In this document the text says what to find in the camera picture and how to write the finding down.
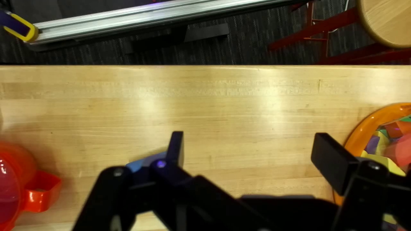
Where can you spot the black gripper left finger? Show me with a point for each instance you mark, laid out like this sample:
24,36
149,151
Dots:
180,200

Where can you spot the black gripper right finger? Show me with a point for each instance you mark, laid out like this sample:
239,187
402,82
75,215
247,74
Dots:
368,187

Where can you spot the blue cylinder foam toy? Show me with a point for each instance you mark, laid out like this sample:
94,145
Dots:
146,161

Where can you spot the mesh bag of foam blocks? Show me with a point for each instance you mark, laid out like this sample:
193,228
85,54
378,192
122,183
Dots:
390,145

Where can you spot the orange tray under bag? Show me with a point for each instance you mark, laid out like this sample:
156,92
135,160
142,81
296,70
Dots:
361,132

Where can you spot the red plastic bowl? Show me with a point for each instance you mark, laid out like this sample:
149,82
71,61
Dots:
24,184

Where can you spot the round wooden stool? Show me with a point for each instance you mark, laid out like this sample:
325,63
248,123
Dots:
388,21

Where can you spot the aluminium rail with yellow clamp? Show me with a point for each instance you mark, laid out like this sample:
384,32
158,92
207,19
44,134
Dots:
133,16

